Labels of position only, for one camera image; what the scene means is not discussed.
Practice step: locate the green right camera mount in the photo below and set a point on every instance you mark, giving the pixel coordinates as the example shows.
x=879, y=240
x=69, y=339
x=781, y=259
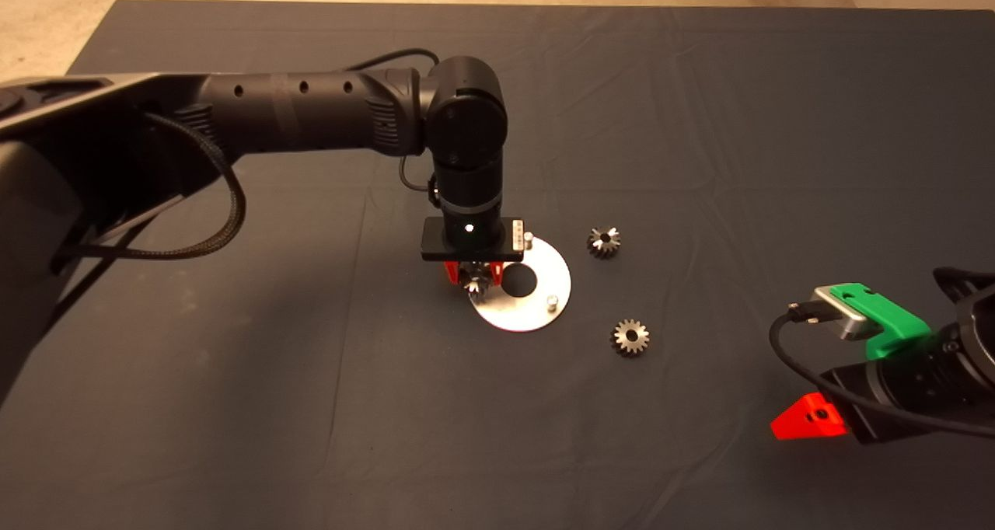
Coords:
x=894, y=336

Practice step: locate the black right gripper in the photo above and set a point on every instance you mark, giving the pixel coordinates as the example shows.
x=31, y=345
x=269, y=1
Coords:
x=863, y=406

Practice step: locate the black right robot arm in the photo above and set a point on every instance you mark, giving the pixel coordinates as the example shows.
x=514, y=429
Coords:
x=964, y=374

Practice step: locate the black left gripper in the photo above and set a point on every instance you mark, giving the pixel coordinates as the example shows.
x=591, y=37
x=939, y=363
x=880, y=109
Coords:
x=431, y=246

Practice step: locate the dark grey table cloth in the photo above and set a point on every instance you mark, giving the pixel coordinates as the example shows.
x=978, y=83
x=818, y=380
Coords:
x=699, y=87

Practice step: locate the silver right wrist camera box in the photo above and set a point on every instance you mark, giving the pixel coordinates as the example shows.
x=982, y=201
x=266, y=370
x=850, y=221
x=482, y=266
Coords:
x=843, y=316

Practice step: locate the round metal carrier plate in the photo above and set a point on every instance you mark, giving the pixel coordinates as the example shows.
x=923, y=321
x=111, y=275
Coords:
x=536, y=312

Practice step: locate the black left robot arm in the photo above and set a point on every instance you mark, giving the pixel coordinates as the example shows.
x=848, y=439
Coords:
x=311, y=110

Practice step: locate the small steel planetary gear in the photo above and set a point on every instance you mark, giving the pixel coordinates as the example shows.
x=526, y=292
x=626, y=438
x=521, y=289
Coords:
x=595, y=248
x=474, y=287
x=622, y=347

